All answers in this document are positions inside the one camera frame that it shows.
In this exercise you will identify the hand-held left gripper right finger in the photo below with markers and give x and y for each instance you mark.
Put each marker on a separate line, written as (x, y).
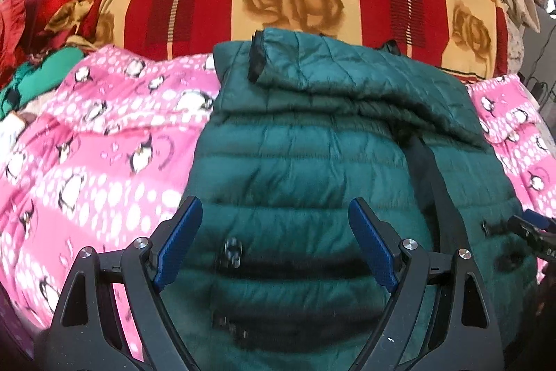
(373, 240)

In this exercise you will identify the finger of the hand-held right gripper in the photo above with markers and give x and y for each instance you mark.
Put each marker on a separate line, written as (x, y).
(527, 232)
(541, 219)

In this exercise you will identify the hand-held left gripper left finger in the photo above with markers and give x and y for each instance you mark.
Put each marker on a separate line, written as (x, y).
(178, 240)

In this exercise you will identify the dark green quilted jacket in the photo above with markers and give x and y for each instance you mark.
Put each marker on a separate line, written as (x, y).
(304, 158)

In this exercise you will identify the red clothes pile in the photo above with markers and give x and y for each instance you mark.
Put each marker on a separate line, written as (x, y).
(26, 19)

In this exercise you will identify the pink penguin print blanket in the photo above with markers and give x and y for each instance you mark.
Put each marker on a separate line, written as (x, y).
(87, 162)

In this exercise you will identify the black power adapter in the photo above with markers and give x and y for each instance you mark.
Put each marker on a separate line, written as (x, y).
(541, 87)

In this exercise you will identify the white cloth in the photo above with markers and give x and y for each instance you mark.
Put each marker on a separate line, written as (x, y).
(15, 132)

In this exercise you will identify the bright green cloth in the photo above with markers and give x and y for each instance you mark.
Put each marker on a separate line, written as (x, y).
(43, 75)

